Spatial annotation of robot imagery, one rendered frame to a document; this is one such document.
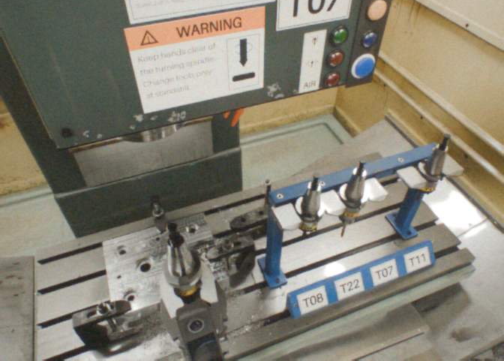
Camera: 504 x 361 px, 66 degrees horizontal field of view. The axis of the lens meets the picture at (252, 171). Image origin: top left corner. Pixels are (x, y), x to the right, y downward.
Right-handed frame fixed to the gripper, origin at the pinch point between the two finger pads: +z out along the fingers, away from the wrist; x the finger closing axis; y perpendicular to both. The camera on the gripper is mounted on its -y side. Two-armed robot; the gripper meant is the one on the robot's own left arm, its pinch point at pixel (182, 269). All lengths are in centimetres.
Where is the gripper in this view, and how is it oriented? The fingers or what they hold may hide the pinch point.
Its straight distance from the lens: 70.1
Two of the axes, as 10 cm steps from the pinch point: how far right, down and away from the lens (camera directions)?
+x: 9.3, -2.6, 2.6
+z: -3.7, -6.7, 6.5
